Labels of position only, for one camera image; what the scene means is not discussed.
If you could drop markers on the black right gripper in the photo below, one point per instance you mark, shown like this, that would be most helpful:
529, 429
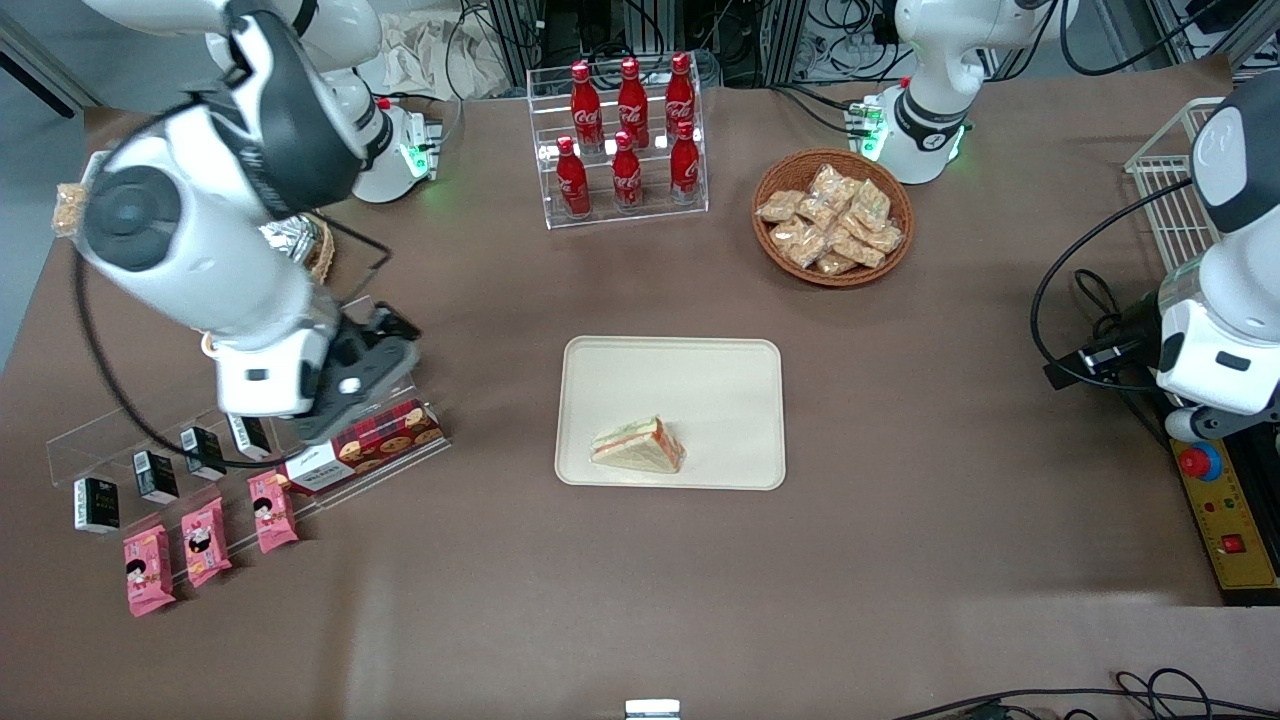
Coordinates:
352, 347

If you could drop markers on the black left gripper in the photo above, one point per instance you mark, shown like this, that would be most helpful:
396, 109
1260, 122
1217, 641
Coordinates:
1128, 327

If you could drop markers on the triangle sandwich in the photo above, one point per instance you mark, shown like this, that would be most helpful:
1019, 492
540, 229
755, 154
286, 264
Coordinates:
640, 450

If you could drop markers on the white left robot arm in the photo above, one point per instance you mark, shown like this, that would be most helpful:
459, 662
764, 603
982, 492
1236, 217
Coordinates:
930, 110

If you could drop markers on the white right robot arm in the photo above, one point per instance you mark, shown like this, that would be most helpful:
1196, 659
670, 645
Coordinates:
220, 260

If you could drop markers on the beige plastic tray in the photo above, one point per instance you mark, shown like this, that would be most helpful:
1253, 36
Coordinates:
670, 380

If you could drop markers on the oval wicker basket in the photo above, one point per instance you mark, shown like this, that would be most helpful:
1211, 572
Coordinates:
323, 250

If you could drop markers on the red cookie box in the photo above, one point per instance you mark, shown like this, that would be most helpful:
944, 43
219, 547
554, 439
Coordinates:
385, 445

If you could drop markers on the stacked foil containers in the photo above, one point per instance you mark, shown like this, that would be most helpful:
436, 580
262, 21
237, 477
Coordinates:
290, 238

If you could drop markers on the small black box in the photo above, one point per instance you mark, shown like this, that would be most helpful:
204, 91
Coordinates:
155, 478
204, 455
96, 505
250, 438

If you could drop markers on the yellow emergency stop box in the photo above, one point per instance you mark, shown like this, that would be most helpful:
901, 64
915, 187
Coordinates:
1225, 520

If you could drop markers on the pink snack packet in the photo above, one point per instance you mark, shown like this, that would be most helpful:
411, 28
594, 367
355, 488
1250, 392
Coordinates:
205, 543
148, 572
272, 513

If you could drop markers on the red cola bottle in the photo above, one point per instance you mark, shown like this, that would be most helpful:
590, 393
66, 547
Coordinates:
632, 100
572, 180
679, 95
626, 175
585, 105
684, 165

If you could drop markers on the clear wrapped biscuit packet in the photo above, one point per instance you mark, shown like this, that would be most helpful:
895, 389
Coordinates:
870, 205
780, 206
787, 235
808, 250
883, 238
858, 250
820, 213
836, 264
835, 185

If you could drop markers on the crumpled beige cloth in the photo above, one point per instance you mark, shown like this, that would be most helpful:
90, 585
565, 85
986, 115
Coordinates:
430, 55

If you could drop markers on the clear acrylic bottle rack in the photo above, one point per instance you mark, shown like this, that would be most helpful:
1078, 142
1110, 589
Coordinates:
545, 100

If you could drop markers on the clear acrylic stepped stand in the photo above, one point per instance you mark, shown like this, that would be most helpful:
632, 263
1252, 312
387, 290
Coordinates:
90, 445

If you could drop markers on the rice cracker packet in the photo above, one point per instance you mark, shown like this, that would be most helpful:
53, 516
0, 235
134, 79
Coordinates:
68, 210

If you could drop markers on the dark equipment rack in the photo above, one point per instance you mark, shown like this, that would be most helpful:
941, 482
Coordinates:
600, 30

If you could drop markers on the round wicker basket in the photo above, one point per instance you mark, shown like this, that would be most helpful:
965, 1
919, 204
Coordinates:
780, 170

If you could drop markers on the dark diagonal bar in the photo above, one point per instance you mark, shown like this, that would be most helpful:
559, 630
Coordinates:
50, 75

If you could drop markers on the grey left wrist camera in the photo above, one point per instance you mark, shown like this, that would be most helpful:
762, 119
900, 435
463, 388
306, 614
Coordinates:
1215, 423

